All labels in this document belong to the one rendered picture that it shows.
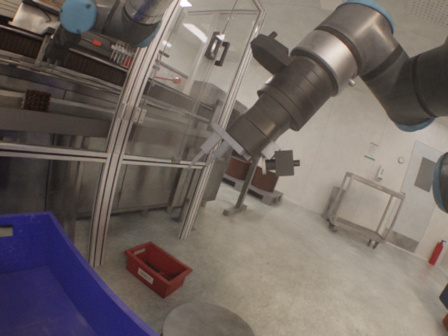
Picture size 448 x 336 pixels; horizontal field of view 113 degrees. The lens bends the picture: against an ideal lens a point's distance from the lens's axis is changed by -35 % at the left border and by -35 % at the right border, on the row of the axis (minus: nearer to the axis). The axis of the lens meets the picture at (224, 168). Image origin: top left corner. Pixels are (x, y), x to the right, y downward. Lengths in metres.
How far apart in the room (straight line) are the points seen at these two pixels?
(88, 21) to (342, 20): 0.47
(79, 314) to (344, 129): 4.72
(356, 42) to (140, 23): 0.40
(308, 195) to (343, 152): 1.11
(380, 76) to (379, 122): 4.54
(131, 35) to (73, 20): 0.14
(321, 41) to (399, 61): 0.12
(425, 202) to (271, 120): 4.91
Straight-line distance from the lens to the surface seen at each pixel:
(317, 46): 0.30
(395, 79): 0.36
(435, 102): 0.32
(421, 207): 5.07
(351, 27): 0.33
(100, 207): 1.04
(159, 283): 1.12
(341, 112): 4.85
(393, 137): 4.89
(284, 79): 0.28
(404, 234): 5.05
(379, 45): 0.35
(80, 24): 0.55
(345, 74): 0.30
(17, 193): 1.24
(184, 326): 0.74
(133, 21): 0.52
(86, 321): 0.72
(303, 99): 0.27
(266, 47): 0.31
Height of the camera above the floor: 0.81
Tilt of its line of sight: 8 degrees down
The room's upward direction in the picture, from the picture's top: 20 degrees clockwise
